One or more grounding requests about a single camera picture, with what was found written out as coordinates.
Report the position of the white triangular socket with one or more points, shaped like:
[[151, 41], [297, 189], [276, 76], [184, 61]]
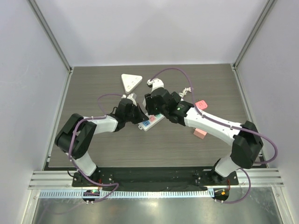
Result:
[[130, 82]]

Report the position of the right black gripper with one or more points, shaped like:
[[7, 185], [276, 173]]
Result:
[[151, 105]]

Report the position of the slotted cable duct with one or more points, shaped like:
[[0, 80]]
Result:
[[83, 193]]

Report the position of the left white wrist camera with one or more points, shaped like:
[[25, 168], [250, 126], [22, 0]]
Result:
[[131, 97]]

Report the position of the aluminium frame post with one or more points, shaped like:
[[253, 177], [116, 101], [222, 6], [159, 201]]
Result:
[[257, 26], [45, 26]]

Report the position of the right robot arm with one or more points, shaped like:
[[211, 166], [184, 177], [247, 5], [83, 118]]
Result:
[[243, 139]]

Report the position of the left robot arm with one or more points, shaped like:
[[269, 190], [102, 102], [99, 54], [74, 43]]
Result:
[[76, 135]]

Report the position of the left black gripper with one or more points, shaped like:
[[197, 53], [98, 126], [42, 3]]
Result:
[[141, 116]]

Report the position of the left aluminium frame post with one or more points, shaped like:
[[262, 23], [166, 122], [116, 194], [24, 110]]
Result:
[[45, 26]]

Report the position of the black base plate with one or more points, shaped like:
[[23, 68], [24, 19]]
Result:
[[131, 178]]

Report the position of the right aluminium frame post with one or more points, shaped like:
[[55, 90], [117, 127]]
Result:
[[257, 26]]

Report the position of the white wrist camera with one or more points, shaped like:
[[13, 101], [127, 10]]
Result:
[[155, 84], [131, 97]]

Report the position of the white power strip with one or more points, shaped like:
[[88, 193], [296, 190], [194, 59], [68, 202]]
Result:
[[152, 120]]

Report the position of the small pink cube plug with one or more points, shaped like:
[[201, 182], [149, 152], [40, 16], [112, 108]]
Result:
[[201, 105]]

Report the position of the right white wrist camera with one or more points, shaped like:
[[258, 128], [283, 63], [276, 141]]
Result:
[[155, 84]]

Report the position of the aluminium front rail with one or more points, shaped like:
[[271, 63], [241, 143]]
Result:
[[259, 177]]

